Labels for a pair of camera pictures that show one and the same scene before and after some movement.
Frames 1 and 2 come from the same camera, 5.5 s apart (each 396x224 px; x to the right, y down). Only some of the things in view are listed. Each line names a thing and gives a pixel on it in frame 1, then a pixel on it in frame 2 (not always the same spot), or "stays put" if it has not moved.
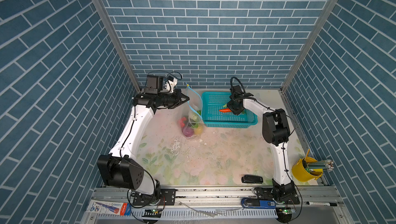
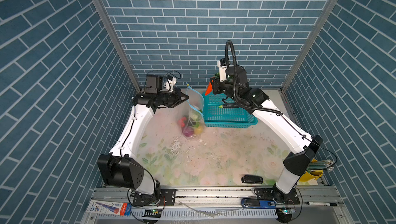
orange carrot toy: x=225 y=110 -> x=210 y=88
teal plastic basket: x=212 y=102 stays put
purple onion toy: x=188 y=131 stays put
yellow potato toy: x=199 y=130 stays put
